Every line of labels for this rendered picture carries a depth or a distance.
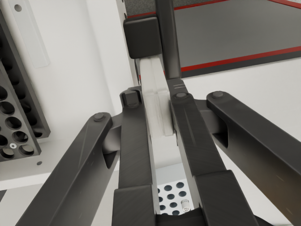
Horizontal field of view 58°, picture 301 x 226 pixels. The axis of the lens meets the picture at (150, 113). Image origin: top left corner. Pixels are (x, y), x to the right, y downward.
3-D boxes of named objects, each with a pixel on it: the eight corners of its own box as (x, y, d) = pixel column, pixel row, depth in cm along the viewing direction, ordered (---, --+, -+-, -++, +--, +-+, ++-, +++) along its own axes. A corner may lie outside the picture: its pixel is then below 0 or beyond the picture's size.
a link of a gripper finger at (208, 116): (174, 117, 14) (233, 107, 14) (163, 80, 18) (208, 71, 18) (178, 141, 14) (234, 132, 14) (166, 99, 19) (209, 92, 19)
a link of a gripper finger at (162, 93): (155, 93, 15) (169, 90, 15) (148, 55, 21) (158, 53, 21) (163, 138, 16) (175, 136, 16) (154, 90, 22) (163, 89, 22)
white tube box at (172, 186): (218, 153, 43) (225, 168, 40) (225, 190, 47) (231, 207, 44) (143, 171, 44) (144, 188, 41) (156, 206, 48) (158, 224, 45)
